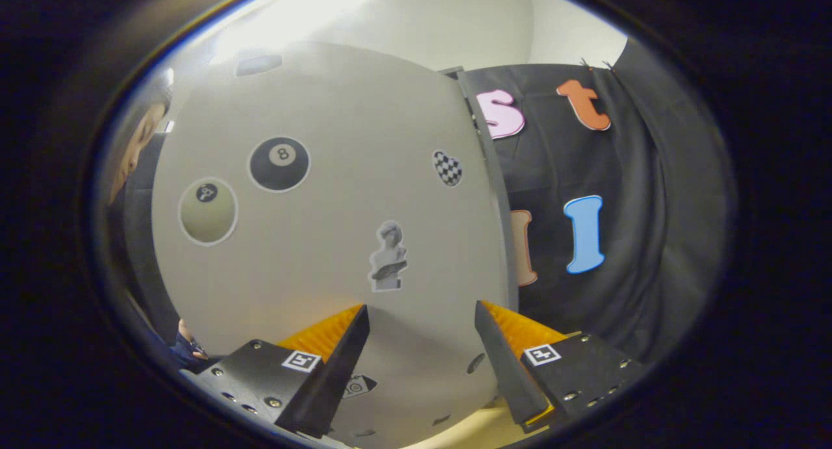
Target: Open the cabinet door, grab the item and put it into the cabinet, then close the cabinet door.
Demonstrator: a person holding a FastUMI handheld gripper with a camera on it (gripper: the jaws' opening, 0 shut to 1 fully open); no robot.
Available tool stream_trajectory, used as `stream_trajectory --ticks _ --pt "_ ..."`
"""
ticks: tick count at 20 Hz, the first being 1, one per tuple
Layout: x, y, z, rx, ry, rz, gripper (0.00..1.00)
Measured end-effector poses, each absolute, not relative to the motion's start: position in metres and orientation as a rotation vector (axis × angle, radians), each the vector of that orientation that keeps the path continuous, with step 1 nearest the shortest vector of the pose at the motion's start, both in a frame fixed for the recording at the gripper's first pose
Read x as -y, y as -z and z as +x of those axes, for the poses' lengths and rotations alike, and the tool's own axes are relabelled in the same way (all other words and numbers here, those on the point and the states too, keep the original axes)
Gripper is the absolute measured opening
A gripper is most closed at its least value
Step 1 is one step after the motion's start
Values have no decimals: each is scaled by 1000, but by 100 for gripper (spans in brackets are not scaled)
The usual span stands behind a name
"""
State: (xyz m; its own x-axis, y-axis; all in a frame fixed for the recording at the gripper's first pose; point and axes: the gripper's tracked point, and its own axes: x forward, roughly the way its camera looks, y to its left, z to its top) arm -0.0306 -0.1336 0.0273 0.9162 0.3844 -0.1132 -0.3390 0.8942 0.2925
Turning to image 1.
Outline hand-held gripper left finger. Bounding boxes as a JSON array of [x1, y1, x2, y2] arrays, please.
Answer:
[[181, 304, 371, 439]]

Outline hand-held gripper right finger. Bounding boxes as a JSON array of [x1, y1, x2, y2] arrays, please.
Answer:
[[473, 300, 645, 435]]

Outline white cabinet door with stickers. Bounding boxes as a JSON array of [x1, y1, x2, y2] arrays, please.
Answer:
[[151, 41, 521, 447]]

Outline dark grey cabinet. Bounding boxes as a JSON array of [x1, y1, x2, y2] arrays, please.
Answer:
[[441, 64, 521, 313]]

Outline black backdrop cloth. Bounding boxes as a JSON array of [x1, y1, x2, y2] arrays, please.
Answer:
[[465, 40, 735, 365]]

